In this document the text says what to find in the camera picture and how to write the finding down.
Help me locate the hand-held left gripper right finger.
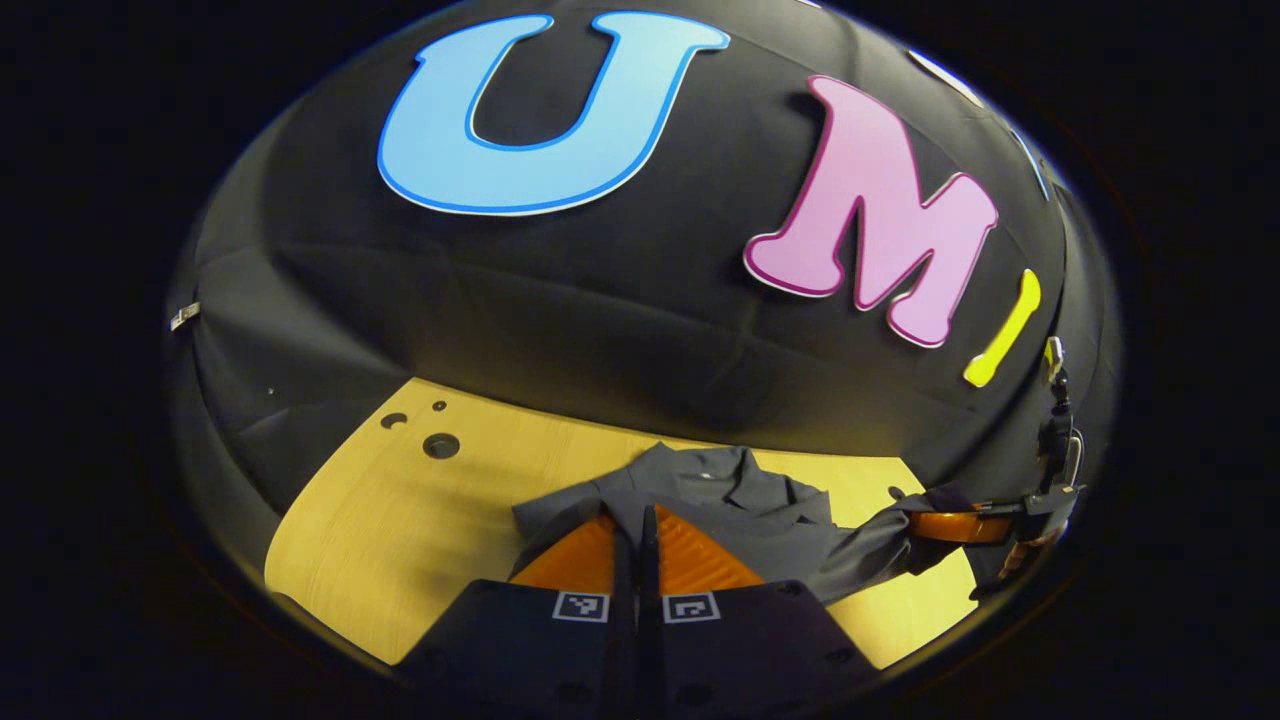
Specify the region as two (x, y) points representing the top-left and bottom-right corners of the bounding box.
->
(640, 505), (881, 715)

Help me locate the black backdrop cloth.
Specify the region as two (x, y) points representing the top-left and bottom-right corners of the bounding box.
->
(165, 0), (1121, 561)

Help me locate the grey button-up shirt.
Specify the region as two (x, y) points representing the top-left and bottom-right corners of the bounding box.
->
(512, 443), (986, 606)

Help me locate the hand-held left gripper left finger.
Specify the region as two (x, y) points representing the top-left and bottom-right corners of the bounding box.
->
(395, 510), (641, 716)

